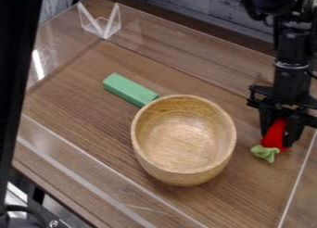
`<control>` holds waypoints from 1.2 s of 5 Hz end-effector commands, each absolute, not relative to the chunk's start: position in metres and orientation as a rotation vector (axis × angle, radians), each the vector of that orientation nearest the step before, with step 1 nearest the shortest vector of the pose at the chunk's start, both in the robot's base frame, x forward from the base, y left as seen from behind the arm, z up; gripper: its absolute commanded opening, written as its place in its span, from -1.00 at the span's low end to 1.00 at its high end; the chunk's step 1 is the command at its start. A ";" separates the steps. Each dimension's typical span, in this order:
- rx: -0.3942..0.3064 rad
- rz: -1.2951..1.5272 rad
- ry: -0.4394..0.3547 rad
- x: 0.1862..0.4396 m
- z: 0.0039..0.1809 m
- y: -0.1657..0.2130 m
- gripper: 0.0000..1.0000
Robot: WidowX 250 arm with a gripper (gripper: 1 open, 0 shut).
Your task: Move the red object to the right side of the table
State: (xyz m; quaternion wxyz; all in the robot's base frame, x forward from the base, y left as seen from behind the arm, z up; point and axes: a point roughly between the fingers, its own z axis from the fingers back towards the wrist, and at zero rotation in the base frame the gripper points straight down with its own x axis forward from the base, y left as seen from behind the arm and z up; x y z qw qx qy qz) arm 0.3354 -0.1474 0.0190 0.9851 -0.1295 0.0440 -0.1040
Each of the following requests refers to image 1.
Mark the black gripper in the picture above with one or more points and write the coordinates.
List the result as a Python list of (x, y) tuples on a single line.
[(274, 107)]

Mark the red plush strawberry toy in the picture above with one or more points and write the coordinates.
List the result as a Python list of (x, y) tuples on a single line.
[(272, 142)]

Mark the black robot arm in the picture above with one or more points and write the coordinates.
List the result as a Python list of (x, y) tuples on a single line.
[(294, 19)]

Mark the wooden bowl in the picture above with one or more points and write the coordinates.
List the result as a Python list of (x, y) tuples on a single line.
[(184, 137)]

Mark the green rectangular block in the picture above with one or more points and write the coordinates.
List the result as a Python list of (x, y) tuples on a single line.
[(129, 90)]

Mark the clear acrylic tray enclosure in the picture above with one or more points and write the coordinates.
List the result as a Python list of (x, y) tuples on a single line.
[(74, 144)]

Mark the black metal bracket with bolt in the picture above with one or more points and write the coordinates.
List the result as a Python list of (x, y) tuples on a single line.
[(36, 198)]

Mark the black vertical post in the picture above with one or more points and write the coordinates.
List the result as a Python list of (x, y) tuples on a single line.
[(20, 25)]

